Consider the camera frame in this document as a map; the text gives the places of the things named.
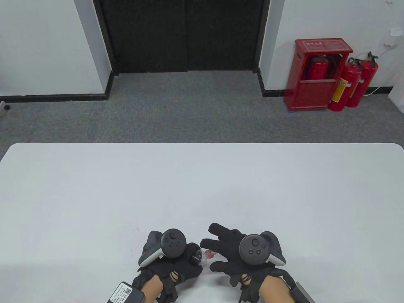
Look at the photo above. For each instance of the person's left hand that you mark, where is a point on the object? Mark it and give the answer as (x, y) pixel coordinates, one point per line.
(176, 270)

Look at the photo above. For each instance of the person's right hand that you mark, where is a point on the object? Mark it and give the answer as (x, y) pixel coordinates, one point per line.
(228, 249)

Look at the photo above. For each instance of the red pointed bottle cap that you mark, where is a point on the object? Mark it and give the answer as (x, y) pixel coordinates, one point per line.
(210, 253)

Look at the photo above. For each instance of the clear soy sauce bottle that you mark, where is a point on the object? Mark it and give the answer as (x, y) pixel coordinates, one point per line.
(199, 258)

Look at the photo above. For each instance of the person's right forearm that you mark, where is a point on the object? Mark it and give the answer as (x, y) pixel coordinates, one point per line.
(275, 291)

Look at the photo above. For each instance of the person's left forearm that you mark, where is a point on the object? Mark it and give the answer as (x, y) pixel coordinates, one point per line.
(151, 291)

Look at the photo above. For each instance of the black and white right controller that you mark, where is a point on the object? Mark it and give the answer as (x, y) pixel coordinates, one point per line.
(254, 249)

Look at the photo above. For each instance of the black labelled wrist box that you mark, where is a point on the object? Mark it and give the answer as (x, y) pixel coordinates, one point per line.
(124, 293)

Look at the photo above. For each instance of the plain black wrist box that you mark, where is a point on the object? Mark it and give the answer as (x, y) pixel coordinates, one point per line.
(302, 295)

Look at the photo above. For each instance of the red fire extinguisher cabinet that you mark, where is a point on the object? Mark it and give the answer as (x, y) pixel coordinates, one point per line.
(311, 94)

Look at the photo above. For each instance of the red extinguisher with yellow label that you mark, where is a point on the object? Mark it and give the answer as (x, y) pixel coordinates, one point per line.
(344, 85)

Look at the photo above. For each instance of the red extinguisher inside cabinet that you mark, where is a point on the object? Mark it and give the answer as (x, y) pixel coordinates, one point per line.
(318, 69)

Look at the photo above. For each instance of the black double door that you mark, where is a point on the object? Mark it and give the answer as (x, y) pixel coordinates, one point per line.
(183, 34)

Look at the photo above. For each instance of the red fire extinguisher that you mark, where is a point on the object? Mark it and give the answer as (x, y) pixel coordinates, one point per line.
(367, 75)

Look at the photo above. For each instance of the white plastic object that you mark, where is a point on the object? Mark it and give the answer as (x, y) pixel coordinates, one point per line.
(398, 99)

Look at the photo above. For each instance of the white and black floor object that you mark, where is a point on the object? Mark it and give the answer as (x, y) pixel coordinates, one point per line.
(3, 107)

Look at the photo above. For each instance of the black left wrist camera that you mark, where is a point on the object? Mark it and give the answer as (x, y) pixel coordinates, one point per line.
(169, 290)

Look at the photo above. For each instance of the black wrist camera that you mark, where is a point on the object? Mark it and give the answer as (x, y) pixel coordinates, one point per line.
(249, 292)
(169, 290)

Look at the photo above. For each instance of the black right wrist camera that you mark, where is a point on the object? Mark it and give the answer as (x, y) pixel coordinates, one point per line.
(249, 292)

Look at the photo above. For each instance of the white wall socket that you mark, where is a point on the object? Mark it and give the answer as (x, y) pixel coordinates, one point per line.
(396, 32)

